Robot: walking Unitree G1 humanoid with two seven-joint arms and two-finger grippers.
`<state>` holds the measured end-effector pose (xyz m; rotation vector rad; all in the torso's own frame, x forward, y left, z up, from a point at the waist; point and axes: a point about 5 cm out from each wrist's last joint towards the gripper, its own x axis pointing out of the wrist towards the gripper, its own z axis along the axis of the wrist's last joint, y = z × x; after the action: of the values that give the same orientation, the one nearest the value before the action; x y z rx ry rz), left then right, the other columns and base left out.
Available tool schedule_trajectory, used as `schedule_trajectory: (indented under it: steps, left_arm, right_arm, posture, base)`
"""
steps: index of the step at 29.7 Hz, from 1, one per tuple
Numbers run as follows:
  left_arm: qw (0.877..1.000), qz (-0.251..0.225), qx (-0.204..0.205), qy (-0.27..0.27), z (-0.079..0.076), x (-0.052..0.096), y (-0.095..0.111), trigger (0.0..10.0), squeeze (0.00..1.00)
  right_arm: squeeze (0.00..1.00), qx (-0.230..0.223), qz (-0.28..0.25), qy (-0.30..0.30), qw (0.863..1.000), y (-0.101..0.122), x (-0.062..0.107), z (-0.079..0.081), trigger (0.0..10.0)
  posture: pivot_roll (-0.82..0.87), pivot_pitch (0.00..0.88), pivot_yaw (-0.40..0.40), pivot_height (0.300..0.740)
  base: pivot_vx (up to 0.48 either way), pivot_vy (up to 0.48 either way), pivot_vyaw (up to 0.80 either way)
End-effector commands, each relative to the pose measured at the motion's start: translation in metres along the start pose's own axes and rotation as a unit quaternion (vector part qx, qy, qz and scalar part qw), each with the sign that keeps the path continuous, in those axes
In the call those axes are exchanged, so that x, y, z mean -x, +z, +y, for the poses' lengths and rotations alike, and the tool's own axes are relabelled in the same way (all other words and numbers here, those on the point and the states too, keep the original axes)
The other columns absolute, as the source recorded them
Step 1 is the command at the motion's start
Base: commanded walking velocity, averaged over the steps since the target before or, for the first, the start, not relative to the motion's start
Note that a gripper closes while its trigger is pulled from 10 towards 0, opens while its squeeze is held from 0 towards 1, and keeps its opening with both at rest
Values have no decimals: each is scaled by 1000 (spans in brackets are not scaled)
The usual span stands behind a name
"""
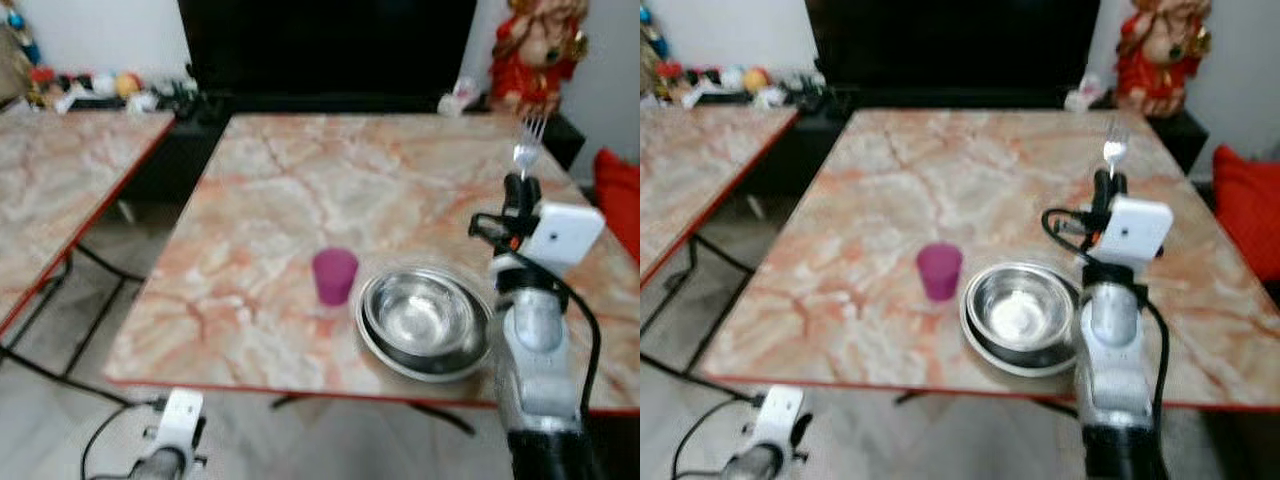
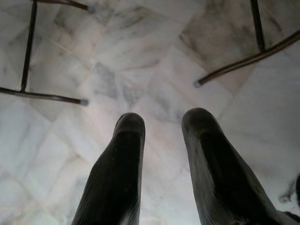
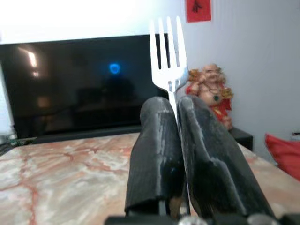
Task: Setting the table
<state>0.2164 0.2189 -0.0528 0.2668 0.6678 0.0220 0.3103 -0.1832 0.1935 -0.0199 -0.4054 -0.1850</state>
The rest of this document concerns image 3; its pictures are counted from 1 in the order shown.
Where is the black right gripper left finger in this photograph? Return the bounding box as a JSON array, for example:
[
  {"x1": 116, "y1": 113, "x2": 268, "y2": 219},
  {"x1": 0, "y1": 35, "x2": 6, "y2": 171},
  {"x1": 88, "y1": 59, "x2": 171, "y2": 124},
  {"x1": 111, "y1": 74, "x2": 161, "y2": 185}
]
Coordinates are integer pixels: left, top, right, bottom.
[{"x1": 124, "y1": 96, "x2": 186, "y2": 217}]

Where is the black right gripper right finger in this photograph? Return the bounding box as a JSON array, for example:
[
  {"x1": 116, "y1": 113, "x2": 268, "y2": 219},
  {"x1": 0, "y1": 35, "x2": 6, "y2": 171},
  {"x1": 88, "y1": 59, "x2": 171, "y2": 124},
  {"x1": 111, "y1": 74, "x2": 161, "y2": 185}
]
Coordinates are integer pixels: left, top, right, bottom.
[{"x1": 176, "y1": 95, "x2": 277, "y2": 220}]

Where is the silver metal fork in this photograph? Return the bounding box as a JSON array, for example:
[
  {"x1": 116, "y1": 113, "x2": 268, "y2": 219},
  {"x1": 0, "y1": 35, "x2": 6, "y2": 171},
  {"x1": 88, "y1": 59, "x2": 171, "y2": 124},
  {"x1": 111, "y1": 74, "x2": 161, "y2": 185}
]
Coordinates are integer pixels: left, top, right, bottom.
[{"x1": 149, "y1": 15, "x2": 191, "y2": 215}]

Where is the black stand under figurine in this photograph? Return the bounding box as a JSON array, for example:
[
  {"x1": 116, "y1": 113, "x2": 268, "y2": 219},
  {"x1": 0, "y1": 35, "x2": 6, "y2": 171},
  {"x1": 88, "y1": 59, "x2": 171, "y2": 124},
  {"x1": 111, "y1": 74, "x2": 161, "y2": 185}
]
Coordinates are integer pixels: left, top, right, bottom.
[{"x1": 228, "y1": 127, "x2": 254, "y2": 151}]

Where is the laughing Buddha figurine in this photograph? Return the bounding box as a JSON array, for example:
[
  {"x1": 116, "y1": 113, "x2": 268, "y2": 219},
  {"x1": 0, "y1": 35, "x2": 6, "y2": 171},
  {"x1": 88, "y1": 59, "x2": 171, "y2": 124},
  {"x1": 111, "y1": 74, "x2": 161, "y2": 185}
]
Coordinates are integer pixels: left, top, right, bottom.
[{"x1": 185, "y1": 62, "x2": 234, "y2": 131}]

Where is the red cushion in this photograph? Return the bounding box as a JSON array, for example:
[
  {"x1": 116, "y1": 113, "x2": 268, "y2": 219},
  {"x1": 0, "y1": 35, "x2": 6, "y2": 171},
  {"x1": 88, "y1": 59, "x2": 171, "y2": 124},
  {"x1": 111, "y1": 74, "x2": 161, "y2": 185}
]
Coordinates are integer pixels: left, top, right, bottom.
[{"x1": 265, "y1": 133, "x2": 300, "y2": 181}]

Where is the black flat screen television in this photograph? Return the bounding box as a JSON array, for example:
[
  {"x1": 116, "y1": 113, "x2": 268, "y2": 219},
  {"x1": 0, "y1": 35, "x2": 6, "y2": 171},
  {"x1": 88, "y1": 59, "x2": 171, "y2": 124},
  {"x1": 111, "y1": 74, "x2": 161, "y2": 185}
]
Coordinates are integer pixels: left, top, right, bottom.
[{"x1": 0, "y1": 34, "x2": 191, "y2": 139}]

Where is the red paper wall decoration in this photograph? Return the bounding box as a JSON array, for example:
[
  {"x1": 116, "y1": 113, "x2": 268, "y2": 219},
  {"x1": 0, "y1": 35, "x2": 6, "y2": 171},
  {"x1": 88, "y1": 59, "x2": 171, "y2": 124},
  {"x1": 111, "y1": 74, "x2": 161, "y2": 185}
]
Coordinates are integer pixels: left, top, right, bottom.
[{"x1": 185, "y1": 0, "x2": 212, "y2": 23}]

